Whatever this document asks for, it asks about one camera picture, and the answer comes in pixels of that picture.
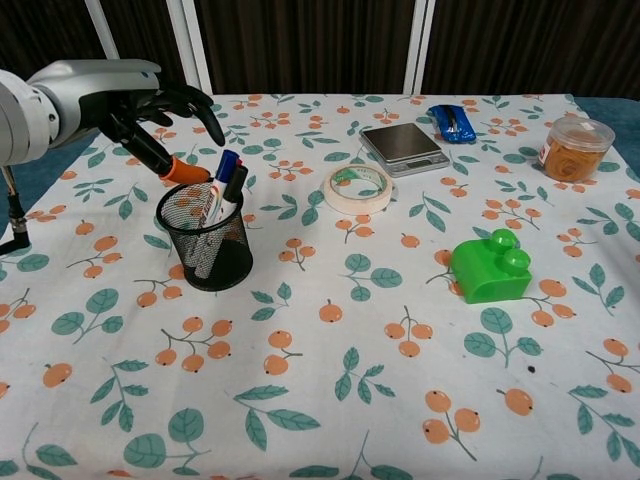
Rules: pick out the black cap marker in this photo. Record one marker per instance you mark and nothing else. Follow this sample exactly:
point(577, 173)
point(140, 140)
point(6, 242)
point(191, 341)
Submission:
point(237, 181)

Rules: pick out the silver digital pocket scale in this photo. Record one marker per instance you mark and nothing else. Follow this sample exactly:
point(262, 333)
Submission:
point(397, 141)

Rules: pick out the white partition frame post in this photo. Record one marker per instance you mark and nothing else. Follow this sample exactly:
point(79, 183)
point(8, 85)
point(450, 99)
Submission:
point(102, 30)
point(419, 50)
point(192, 50)

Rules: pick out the blue plastic package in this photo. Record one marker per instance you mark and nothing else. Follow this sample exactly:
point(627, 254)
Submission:
point(445, 117)

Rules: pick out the black mesh pen holder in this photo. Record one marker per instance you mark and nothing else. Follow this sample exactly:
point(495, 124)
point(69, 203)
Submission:
point(220, 260)

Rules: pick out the clear jar of rubber bands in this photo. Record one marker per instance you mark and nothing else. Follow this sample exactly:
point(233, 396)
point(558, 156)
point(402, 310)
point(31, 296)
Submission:
point(572, 155)

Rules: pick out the floral fruit print tablecloth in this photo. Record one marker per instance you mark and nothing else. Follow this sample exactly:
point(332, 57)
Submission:
point(320, 360)

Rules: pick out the beige masking tape roll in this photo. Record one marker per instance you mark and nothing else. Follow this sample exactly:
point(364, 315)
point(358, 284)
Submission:
point(332, 195)

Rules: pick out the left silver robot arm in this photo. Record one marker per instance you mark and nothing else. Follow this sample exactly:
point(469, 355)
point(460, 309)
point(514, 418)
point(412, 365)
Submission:
point(20, 120)

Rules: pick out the green plastic toy block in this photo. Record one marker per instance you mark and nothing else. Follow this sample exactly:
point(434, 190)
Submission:
point(475, 270)

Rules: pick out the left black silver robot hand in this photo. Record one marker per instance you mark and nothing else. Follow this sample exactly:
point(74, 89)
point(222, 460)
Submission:
point(110, 95)

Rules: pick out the blue cap marker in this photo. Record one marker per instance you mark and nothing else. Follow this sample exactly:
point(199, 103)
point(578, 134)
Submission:
point(226, 162)

